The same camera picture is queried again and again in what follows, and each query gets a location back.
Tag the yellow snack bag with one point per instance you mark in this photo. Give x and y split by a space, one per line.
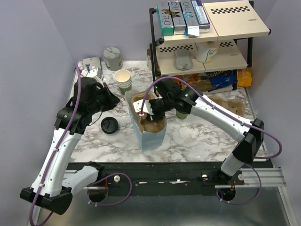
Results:
244 77

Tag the blue white paper bag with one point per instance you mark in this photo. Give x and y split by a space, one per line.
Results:
149 134

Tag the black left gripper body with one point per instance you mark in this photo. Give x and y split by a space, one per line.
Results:
102 102

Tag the grey marbled canister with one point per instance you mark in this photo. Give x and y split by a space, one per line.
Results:
112 58

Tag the blue razor in package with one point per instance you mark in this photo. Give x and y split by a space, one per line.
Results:
92 63

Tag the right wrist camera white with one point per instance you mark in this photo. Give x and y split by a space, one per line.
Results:
143 108

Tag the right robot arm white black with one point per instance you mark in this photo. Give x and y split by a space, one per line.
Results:
248 134

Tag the blue doritos bag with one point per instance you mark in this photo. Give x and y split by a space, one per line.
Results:
221 79

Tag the black and cream shelf rack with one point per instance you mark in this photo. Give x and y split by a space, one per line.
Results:
204 38

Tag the brown pulp cup carrier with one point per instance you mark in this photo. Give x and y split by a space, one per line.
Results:
146 123

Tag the teal toothpaste box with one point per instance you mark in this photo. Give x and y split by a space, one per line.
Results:
165 19

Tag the olive brown snack bag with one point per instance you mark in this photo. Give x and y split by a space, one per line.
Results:
199 81

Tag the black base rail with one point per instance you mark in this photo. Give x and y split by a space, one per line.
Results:
166 178

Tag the blue white toothpaste box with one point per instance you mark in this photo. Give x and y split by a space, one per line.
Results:
202 18

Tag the stack of green paper cups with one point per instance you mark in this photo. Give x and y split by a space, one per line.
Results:
124 80

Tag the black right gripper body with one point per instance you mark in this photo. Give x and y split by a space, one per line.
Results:
159 107

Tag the toilet paper roll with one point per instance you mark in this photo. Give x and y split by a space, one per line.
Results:
206 51

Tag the green paper coffee cup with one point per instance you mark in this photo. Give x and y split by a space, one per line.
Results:
181 115

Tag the silver blue toothpaste box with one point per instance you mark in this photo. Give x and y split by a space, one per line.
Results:
192 26

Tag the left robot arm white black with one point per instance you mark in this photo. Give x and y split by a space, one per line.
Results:
50 190

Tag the grey sponge pouch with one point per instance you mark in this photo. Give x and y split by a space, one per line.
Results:
183 59

